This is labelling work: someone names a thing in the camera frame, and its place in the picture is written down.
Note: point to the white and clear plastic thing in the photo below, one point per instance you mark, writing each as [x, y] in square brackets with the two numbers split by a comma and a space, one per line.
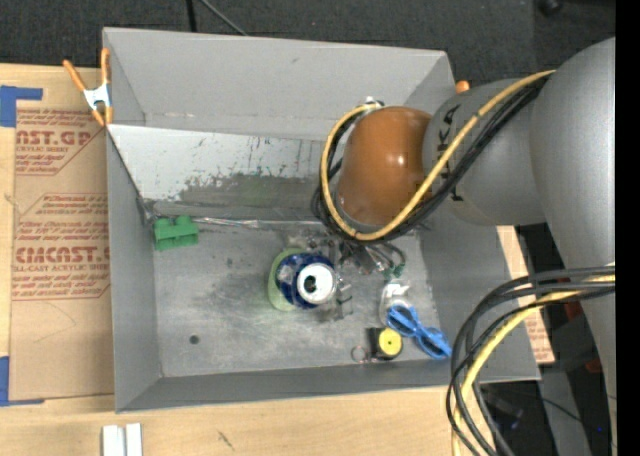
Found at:
[393, 294]

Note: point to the blue and white can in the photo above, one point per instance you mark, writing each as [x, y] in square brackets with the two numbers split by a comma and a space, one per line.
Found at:
[315, 283]

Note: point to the clear glass thing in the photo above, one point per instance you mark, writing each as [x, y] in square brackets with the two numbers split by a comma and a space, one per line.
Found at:
[341, 305]

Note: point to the yellow and black tape measure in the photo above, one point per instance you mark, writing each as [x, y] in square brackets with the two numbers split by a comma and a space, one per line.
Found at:
[389, 342]

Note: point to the blue sunglasses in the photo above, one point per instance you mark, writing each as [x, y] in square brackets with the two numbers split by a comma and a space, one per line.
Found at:
[424, 336]

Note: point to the grey metal bin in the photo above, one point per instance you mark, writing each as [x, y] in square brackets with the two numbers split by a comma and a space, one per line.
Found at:
[220, 304]

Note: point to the green toy brick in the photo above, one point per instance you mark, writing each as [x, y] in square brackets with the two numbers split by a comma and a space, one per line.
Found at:
[175, 234]

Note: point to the brown cardboard board, red print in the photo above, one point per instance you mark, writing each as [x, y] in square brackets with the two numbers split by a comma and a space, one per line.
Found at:
[55, 324]

